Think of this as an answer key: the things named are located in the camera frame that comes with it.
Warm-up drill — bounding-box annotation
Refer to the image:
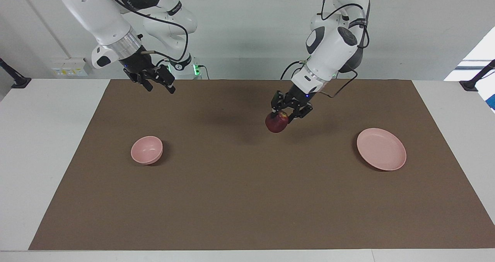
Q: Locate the dark red apple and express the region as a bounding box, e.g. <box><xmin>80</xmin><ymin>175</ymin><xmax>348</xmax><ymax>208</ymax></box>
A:
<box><xmin>265</xmin><ymin>111</ymin><xmax>289</xmax><ymax>133</ymax></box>

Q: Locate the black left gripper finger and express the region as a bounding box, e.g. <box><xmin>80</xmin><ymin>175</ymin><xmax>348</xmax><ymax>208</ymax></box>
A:
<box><xmin>270</xmin><ymin>91</ymin><xmax>283</xmax><ymax>118</ymax></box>
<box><xmin>287</xmin><ymin>103</ymin><xmax>313</xmax><ymax>124</ymax></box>

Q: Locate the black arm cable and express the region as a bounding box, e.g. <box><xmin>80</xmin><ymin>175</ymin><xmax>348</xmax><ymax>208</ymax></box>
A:
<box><xmin>280</xmin><ymin>3</ymin><xmax>370</xmax><ymax>100</ymax></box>
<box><xmin>105</xmin><ymin>0</ymin><xmax>190</xmax><ymax>63</ymax></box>

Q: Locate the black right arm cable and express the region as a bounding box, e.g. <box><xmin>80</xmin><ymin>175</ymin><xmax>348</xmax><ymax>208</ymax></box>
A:
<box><xmin>105</xmin><ymin>0</ymin><xmax>190</xmax><ymax>63</ymax></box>

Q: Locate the pink bowl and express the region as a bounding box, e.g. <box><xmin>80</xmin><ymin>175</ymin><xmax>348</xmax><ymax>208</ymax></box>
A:
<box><xmin>131</xmin><ymin>136</ymin><xmax>164</xmax><ymax>165</ymax></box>

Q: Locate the black clamp stand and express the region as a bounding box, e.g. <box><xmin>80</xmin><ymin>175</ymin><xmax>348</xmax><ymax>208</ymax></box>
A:
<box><xmin>0</xmin><ymin>58</ymin><xmax>32</xmax><ymax>89</ymax></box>
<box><xmin>459</xmin><ymin>59</ymin><xmax>495</xmax><ymax>92</ymax></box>

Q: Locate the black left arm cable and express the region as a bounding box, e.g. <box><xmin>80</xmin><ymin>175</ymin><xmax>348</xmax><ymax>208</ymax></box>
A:
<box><xmin>280</xmin><ymin>3</ymin><xmax>370</xmax><ymax>100</ymax></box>

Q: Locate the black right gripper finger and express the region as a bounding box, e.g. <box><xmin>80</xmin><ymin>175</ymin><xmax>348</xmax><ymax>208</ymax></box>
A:
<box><xmin>155</xmin><ymin>65</ymin><xmax>176</xmax><ymax>95</ymax></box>
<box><xmin>137</xmin><ymin>72</ymin><xmax>154</xmax><ymax>92</ymax></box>

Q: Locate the white wall socket strip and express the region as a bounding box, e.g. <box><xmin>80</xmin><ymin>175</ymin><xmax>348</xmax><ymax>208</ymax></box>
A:
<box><xmin>49</xmin><ymin>57</ymin><xmax>90</xmax><ymax>77</ymax></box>

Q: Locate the brown table mat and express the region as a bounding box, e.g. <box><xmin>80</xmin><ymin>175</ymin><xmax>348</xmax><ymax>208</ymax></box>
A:
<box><xmin>29</xmin><ymin>79</ymin><xmax>495</xmax><ymax>251</ymax></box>

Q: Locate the pink plate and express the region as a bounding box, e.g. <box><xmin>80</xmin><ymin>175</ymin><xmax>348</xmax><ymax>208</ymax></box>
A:
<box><xmin>357</xmin><ymin>128</ymin><xmax>407</xmax><ymax>171</ymax></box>

